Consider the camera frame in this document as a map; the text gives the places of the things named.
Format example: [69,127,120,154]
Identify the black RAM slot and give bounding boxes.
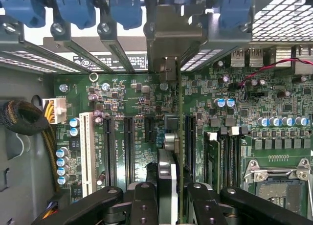
[221,127,230,189]
[229,126,237,189]
[236,127,244,188]

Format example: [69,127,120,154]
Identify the CPU socket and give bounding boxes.
[243,157,313,212]

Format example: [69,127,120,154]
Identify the white PCI slot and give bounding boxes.
[78,112,95,199]

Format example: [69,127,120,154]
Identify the short black expansion slot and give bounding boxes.
[144,117,156,143]

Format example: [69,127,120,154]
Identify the green motherboard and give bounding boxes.
[52,47,313,212]

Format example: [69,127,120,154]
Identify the white power connector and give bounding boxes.
[42,97,67,125]

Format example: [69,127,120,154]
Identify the dark grey PC case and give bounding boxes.
[0,0,313,225]

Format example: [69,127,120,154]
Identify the black regulatory label sticker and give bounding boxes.
[72,52,149,72]

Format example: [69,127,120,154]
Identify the silver USB port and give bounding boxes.
[230,47,246,68]
[247,47,265,68]

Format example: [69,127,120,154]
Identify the metal slot cover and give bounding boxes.
[50,22,115,74]
[0,16,86,74]
[97,22,137,73]
[181,13,253,72]

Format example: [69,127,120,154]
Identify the silver port housing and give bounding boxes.
[274,45,293,65]
[294,45,313,75]

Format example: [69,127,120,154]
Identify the blue card retention clip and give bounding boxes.
[109,0,143,31]
[0,0,46,28]
[215,0,254,31]
[51,0,96,30]

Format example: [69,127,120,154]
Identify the coloured wire bundle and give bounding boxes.
[36,200,60,221]

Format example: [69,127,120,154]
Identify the black braided power cable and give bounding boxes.
[0,95,62,194]

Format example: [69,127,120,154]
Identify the red and black wire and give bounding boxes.
[238,58,313,103]

